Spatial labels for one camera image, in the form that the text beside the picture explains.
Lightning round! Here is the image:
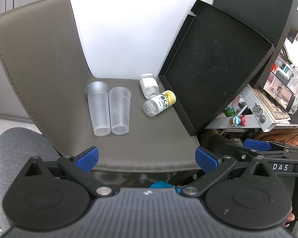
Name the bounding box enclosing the blue red toy figure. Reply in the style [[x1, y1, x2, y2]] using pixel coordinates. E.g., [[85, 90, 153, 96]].
[[229, 115, 245, 127]]

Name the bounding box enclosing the clear taped plastic cup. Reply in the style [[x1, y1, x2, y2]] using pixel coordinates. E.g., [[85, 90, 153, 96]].
[[139, 73, 160, 99]]

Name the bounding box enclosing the black shallow tray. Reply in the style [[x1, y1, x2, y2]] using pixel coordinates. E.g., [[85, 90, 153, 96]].
[[159, 0, 275, 136]]

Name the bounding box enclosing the frosted plastic cup right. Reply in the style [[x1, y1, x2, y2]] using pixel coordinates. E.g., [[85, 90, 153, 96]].
[[109, 86, 132, 135]]

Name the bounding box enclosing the watermelon toy figure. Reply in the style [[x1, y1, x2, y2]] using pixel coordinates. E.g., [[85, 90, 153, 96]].
[[224, 107, 236, 117]]

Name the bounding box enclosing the white metal box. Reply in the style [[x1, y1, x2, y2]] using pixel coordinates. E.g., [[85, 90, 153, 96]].
[[206, 85, 292, 132]]

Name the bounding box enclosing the yellow-labelled clear bottle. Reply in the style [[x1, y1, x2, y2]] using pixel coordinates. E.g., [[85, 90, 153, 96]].
[[143, 90, 176, 117]]

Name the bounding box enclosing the frosted plastic cup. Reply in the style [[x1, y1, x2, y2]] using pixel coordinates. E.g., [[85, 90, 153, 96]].
[[85, 81, 111, 136], [109, 86, 132, 135]]

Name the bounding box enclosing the person's hand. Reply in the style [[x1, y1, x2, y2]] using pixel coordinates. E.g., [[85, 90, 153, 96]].
[[284, 213, 295, 228]]

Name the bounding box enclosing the frosted plastic cup left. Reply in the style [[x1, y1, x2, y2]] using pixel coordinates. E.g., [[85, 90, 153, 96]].
[[85, 81, 111, 136]]

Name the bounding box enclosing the teal cloth piece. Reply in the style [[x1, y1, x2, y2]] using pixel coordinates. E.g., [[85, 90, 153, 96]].
[[150, 180, 185, 194]]

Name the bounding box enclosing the grey trouser leg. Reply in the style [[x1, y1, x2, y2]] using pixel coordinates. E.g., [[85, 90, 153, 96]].
[[0, 127, 60, 233]]

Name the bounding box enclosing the small screen with picture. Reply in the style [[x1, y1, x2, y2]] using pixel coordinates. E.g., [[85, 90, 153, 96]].
[[263, 72, 294, 113]]

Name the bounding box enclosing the black monitor back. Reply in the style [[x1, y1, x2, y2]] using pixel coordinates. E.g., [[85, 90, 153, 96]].
[[213, 0, 298, 88]]

